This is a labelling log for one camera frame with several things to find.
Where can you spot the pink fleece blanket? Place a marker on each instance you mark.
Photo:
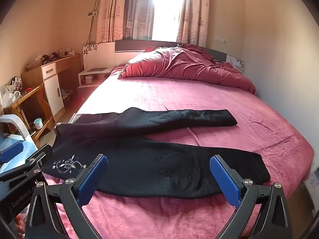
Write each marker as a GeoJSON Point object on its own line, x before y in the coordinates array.
{"type": "Point", "coordinates": [174, 97]}

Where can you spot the white chair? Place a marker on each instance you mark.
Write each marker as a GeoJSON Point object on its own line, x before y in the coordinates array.
{"type": "Point", "coordinates": [12, 119]}

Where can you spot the small wooden table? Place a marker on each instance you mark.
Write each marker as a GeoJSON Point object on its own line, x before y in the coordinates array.
{"type": "Point", "coordinates": [30, 94]}

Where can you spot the white and grey headboard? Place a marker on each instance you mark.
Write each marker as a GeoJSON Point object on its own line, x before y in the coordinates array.
{"type": "Point", "coordinates": [107, 54]}

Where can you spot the wooden desk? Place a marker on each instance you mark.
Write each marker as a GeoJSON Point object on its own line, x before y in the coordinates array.
{"type": "Point", "coordinates": [67, 63]}

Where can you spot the black pants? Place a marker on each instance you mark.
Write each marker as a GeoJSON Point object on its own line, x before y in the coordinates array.
{"type": "Point", "coordinates": [149, 164]}

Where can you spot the white box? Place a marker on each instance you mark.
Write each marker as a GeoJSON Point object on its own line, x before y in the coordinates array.
{"type": "Point", "coordinates": [312, 181]}

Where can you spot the blue cushion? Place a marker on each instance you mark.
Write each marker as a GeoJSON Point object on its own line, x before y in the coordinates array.
{"type": "Point", "coordinates": [10, 166]}

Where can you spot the wall power socket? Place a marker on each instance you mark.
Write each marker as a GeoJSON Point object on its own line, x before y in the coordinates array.
{"type": "Point", "coordinates": [92, 13]}

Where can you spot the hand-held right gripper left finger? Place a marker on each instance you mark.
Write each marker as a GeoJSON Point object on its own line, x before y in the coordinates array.
{"type": "Point", "coordinates": [93, 179]}

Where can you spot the patterned beige curtain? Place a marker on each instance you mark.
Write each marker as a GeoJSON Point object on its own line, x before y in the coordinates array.
{"type": "Point", "coordinates": [193, 12]}
{"type": "Point", "coordinates": [112, 10]}

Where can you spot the grey flat board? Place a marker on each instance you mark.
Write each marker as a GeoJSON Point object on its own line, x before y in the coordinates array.
{"type": "Point", "coordinates": [97, 69]}

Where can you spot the white nightstand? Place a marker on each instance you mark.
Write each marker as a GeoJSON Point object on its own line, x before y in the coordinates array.
{"type": "Point", "coordinates": [99, 74]}

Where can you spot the white desk cabinet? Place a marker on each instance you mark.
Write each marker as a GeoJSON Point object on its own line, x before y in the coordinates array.
{"type": "Point", "coordinates": [53, 97]}

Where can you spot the bright window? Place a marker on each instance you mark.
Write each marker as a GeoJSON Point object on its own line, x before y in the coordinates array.
{"type": "Point", "coordinates": [167, 10]}

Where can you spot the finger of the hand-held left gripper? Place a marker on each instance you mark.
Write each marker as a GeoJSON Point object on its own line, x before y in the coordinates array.
{"type": "Point", "coordinates": [12, 150]}
{"type": "Point", "coordinates": [37, 155]}

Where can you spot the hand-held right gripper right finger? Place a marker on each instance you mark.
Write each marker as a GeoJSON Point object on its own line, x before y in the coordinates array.
{"type": "Point", "coordinates": [225, 181]}

